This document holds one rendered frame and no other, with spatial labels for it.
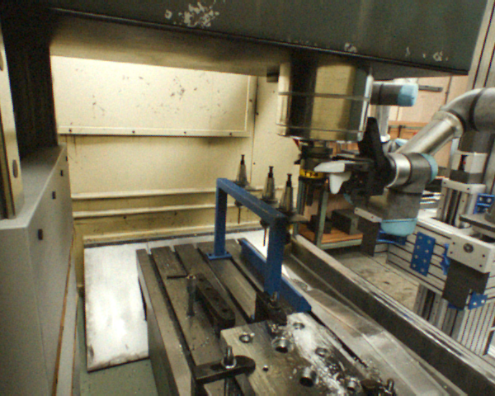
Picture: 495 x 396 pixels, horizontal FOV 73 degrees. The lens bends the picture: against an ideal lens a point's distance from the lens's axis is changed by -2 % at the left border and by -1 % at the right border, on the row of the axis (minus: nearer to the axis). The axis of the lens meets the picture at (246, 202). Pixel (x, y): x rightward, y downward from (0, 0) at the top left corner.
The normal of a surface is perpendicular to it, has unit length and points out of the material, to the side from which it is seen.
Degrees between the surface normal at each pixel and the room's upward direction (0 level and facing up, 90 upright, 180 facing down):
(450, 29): 90
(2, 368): 90
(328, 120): 90
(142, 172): 90
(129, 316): 24
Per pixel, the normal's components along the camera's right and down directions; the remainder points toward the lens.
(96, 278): 0.23, -0.75
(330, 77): -0.08, 0.28
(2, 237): 0.40, 0.29
